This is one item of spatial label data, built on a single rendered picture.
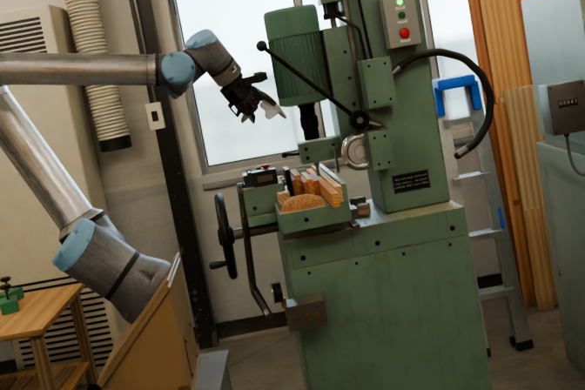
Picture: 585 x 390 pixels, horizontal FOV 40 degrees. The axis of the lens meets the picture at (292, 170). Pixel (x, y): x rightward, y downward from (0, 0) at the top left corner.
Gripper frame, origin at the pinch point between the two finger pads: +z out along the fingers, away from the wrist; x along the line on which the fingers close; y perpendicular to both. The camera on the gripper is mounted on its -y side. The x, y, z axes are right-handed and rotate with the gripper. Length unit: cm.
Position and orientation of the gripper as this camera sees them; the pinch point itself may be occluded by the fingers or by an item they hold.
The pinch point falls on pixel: (271, 119)
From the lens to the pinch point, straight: 252.7
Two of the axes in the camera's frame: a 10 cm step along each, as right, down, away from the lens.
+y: -4.5, 7.4, -5.0
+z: 5.5, 6.7, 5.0
